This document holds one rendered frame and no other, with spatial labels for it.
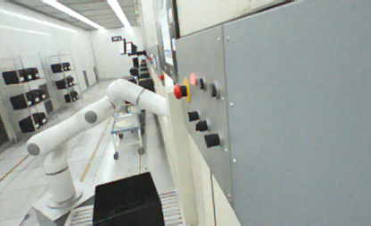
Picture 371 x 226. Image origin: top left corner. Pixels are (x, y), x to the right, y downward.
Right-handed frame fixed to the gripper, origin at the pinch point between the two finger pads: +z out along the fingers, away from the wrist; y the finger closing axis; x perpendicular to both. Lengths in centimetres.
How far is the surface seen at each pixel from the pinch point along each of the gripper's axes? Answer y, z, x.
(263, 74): 83, -27, 31
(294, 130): 87, -27, 27
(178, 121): 28.7, -32.1, 10.0
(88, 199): -18, -88, -44
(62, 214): -7, -98, -43
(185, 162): 28.7, -31.5, -5.8
